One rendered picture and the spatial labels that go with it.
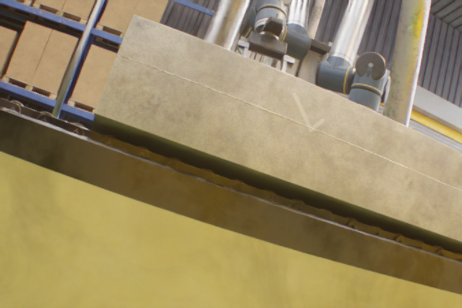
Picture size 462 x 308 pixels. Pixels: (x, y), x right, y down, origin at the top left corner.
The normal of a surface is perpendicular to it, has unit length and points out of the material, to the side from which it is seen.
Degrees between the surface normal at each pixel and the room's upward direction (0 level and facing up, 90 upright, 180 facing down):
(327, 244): 90
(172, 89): 80
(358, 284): 90
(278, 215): 90
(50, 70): 90
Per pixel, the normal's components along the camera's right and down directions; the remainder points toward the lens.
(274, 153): 0.32, -0.18
